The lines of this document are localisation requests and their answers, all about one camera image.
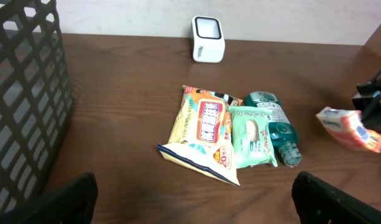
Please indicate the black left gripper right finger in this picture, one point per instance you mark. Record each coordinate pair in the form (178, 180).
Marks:
(318, 202)

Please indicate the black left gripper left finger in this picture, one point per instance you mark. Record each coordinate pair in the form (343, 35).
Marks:
(72, 203)

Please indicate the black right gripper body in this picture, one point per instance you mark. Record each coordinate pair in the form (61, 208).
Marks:
(368, 101)

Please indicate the teal mouthwash bottle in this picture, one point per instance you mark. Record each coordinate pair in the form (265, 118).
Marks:
(283, 135)

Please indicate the teal package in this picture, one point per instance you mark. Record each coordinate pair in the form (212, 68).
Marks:
(251, 136)

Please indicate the orange wiper sheet bag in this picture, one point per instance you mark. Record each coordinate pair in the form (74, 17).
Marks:
(201, 137)

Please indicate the white black barcode scanner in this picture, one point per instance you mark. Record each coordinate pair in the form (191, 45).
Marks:
(207, 39)

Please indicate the grey plastic basket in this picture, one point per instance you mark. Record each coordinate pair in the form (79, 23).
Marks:
(35, 98)

